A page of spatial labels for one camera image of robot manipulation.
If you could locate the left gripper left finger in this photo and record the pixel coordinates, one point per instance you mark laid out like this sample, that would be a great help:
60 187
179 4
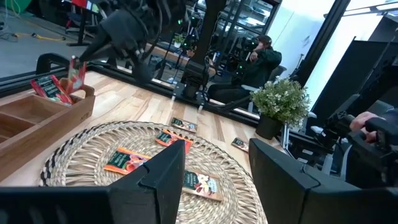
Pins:
161 186

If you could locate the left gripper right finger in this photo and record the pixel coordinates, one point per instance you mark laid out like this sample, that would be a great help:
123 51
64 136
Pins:
280 186

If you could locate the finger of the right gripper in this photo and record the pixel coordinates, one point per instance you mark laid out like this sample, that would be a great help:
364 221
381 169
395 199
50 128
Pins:
144 71
94 48

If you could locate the red tea packet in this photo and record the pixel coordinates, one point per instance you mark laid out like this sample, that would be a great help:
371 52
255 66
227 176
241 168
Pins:
49 88
76 77

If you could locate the beige tea packet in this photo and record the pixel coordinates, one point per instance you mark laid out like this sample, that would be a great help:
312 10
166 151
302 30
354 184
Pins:
183 125
202 185
240 143

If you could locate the orange tea packet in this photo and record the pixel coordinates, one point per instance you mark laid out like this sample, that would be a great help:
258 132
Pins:
124 161
169 139

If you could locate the person's forearm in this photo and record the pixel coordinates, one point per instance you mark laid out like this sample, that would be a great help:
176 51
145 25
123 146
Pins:
390 115

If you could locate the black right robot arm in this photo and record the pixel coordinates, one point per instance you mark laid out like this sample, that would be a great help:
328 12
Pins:
205 37

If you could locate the small potted plant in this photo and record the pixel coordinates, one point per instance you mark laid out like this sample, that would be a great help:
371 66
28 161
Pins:
178 40

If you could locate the round woven placemat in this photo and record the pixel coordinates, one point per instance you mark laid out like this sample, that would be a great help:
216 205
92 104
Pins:
93 146

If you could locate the potted plant with white flowers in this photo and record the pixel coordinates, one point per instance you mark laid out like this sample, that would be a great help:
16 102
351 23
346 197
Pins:
280 99

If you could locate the wooden compartment tray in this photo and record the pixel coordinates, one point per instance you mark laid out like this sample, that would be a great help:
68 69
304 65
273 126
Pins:
46 130

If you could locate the person's hand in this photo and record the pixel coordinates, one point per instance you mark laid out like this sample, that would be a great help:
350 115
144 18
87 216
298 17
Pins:
360 121

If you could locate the person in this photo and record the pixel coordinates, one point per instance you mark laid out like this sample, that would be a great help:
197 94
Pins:
261 68

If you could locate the black partition panel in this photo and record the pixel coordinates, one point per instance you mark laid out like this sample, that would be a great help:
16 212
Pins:
351 81

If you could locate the black arched bracket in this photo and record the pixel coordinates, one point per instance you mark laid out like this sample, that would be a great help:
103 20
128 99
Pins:
46 57

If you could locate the black aluminium table frame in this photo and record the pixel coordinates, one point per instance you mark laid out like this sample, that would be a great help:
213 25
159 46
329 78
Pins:
15 85

